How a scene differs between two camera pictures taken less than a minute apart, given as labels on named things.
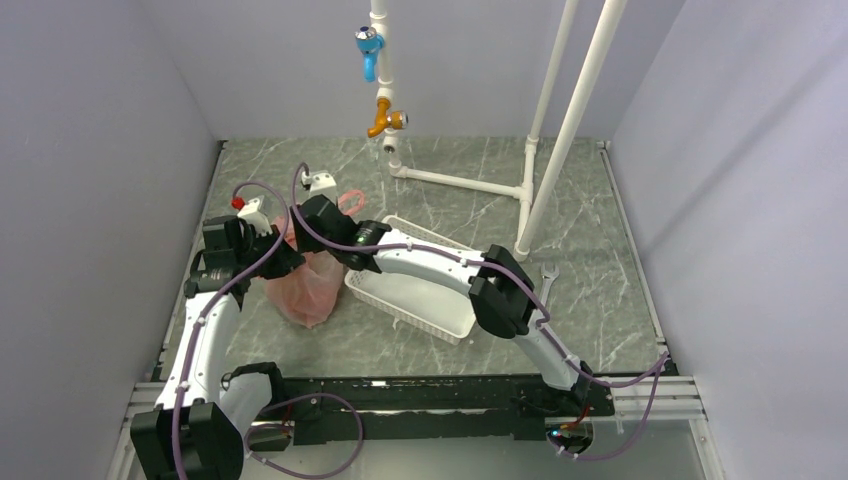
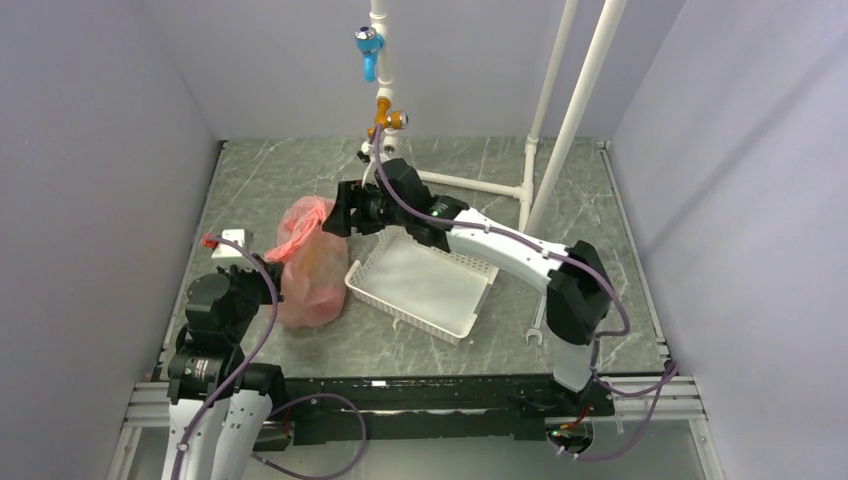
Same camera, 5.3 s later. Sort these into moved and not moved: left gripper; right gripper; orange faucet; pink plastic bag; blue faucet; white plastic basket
Moved: right gripper; left gripper
Not moved: white plastic basket; pink plastic bag; blue faucet; orange faucet
